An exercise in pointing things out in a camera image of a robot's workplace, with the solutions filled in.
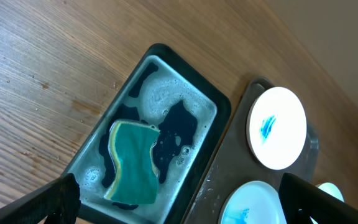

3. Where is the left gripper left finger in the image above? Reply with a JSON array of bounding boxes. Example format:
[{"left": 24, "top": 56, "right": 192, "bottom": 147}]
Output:
[{"left": 0, "top": 173, "right": 81, "bottom": 224}]

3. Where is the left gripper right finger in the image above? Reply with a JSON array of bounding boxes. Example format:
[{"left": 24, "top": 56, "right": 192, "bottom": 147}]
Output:
[{"left": 278, "top": 172, "right": 358, "bottom": 224}]

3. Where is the white plate blue smear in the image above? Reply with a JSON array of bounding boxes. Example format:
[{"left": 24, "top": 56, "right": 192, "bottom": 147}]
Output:
[{"left": 218, "top": 180, "right": 287, "bottom": 224}]

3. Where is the green yellow sponge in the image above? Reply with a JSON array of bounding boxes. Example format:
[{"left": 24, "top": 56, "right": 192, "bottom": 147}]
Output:
[{"left": 104, "top": 119, "right": 160, "bottom": 205}]

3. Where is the brown serving tray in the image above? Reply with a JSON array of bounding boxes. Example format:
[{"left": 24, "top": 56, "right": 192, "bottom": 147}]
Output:
[{"left": 184, "top": 77, "right": 319, "bottom": 223}]

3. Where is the black soapy water tray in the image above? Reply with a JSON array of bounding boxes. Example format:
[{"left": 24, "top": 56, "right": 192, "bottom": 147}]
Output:
[{"left": 66, "top": 44, "right": 231, "bottom": 223}]

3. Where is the white plate blue streak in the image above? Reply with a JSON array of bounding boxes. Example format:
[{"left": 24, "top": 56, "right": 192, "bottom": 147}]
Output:
[{"left": 246, "top": 86, "right": 307, "bottom": 170}]

